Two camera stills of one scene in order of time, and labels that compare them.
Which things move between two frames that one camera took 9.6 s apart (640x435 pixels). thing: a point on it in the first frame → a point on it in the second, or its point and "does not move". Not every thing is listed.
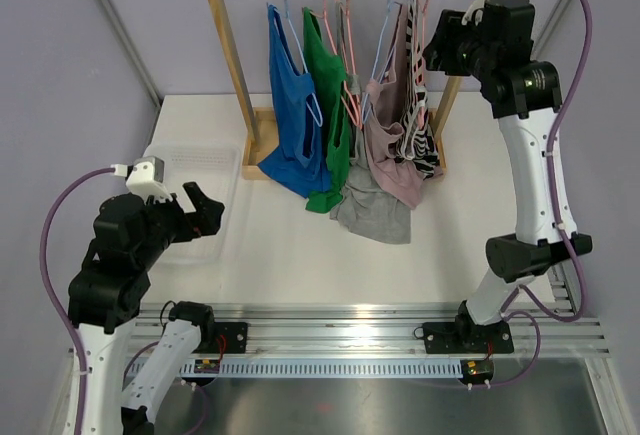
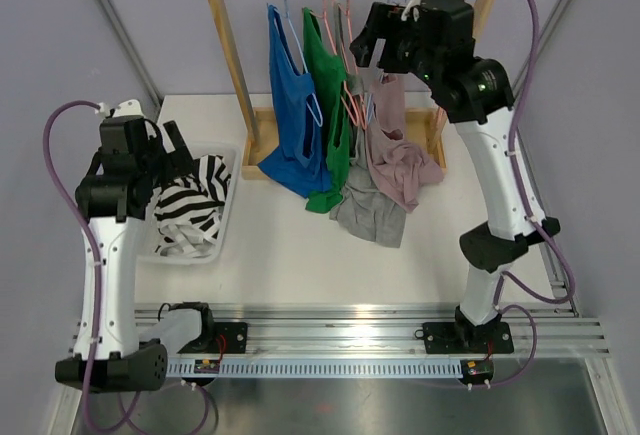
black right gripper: (450, 29) → (384, 22)
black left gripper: (192, 225) → (180, 156)
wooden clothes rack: (258, 123) does not move
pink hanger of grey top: (350, 95) does not move
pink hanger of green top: (351, 115) does not move
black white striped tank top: (417, 145) → (187, 209)
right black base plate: (466, 338) does not move
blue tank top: (294, 158) does not move
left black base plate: (229, 338) does not move
